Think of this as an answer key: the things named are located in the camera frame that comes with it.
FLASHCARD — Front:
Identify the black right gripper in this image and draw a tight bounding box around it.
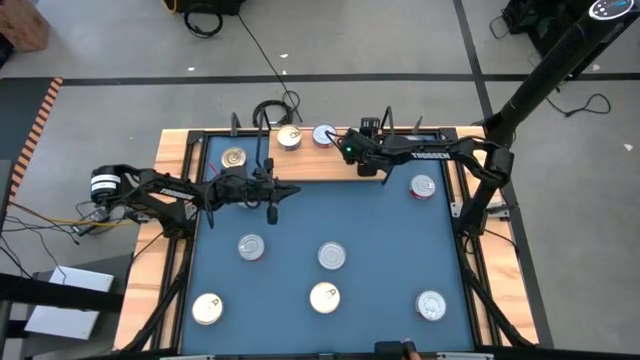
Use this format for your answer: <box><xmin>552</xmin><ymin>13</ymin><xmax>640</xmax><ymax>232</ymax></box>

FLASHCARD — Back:
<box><xmin>324</xmin><ymin>118</ymin><xmax>396</xmax><ymax>177</ymax></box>

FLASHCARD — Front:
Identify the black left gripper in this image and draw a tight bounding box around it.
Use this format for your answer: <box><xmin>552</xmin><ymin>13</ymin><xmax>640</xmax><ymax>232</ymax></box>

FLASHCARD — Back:
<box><xmin>219</xmin><ymin>158</ymin><xmax>302</xmax><ymax>225</ymax></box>

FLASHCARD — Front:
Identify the blue label silver-top can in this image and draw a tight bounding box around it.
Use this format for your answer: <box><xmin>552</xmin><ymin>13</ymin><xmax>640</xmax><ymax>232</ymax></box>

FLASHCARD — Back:
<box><xmin>317</xmin><ymin>241</ymin><xmax>347</xmax><ymax>271</ymax></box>
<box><xmin>312</xmin><ymin>123</ymin><xmax>338</xmax><ymax>149</ymax></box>

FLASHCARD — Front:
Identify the blue label gold-top can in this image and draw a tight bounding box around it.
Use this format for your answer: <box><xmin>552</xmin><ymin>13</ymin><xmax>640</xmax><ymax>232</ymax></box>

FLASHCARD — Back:
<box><xmin>276</xmin><ymin>123</ymin><xmax>303</xmax><ymax>152</ymax></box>
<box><xmin>308</xmin><ymin>281</ymin><xmax>342</xmax><ymax>315</ymax></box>
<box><xmin>191</xmin><ymin>292</ymin><xmax>225</xmax><ymax>327</ymax></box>

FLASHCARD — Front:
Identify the black equipment case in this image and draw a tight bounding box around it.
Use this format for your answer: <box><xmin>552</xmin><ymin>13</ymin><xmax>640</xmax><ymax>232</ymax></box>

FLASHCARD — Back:
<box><xmin>174</xmin><ymin>0</ymin><xmax>246</xmax><ymax>15</ymax></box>

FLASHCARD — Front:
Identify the black handheld device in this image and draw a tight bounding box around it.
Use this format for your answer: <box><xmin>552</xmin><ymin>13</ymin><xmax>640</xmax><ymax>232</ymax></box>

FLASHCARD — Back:
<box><xmin>373</xmin><ymin>340</ymin><xmax>407</xmax><ymax>360</ymax></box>

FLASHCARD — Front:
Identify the black metal beam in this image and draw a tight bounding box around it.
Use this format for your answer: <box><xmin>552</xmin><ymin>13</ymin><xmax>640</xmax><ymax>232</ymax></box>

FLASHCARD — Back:
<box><xmin>0</xmin><ymin>272</ymin><xmax>126</xmax><ymax>315</ymax></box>

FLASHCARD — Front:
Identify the black tower fan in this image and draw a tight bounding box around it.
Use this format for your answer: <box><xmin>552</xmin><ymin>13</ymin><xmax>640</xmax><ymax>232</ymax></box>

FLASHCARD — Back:
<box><xmin>472</xmin><ymin>0</ymin><xmax>640</xmax><ymax>155</ymax></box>

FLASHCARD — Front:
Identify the white flat panel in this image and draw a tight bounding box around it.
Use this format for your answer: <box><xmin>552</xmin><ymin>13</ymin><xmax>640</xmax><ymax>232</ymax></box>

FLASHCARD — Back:
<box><xmin>23</xmin><ymin>265</ymin><xmax>115</xmax><ymax>341</ymax></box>

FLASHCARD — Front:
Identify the black orange-striped floor mat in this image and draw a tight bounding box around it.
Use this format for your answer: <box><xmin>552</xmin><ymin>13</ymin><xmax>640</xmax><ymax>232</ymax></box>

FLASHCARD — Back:
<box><xmin>0</xmin><ymin>77</ymin><xmax>64</xmax><ymax>201</ymax></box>

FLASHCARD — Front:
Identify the cardboard box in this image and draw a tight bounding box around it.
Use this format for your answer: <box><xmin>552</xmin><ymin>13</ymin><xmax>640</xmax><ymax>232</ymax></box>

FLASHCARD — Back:
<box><xmin>0</xmin><ymin>0</ymin><xmax>50</xmax><ymax>54</ymax></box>

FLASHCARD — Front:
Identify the black coiled cable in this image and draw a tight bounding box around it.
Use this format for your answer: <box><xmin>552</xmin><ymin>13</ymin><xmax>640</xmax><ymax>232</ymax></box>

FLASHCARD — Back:
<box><xmin>183</xmin><ymin>7</ymin><xmax>224</xmax><ymax>40</ymax></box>
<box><xmin>251</xmin><ymin>89</ymin><xmax>304</xmax><ymax>129</ymax></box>

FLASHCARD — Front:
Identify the black metal rig frame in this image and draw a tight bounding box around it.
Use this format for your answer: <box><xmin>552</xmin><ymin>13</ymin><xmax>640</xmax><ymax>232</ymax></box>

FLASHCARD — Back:
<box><xmin>117</xmin><ymin>112</ymin><xmax>541</xmax><ymax>360</ymax></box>

